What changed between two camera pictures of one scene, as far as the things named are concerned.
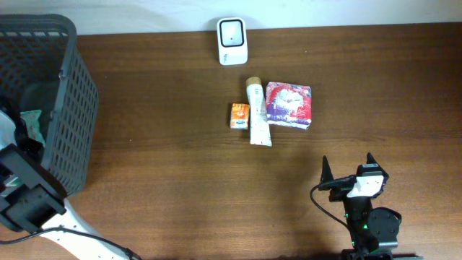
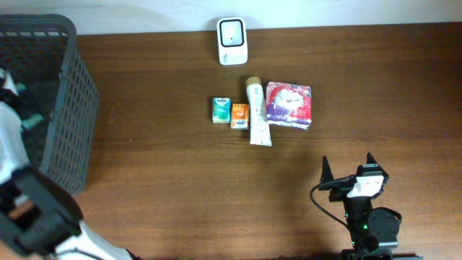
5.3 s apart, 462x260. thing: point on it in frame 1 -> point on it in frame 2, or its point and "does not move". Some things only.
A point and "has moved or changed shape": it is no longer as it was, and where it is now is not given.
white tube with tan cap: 260,133 does not move
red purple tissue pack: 289,105 does not move
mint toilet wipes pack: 32,119 has moved or changed shape
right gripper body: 339,191 does not move
